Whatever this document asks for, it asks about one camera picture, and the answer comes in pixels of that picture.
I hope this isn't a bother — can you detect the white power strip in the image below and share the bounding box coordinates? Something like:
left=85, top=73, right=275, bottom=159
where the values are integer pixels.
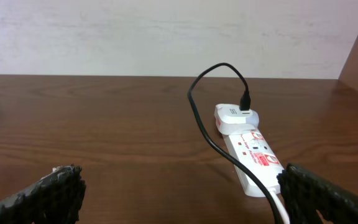
left=224, top=129, right=284, bottom=194

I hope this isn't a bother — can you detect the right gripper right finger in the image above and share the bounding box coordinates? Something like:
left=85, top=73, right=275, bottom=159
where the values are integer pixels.
left=277, top=164, right=358, bottom=224

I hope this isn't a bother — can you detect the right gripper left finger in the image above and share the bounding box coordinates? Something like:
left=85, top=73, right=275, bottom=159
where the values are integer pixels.
left=0, top=164, right=86, bottom=224

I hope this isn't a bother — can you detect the black charging cable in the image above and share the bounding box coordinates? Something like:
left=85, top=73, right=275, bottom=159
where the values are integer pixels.
left=186, top=62, right=285, bottom=224

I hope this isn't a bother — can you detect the white power strip cord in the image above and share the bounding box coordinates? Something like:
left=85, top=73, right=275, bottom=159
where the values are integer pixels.
left=267, top=187, right=291, bottom=224

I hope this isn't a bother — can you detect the white USB charger adapter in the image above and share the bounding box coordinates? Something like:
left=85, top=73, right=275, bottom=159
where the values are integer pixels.
left=214, top=104, right=259, bottom=135

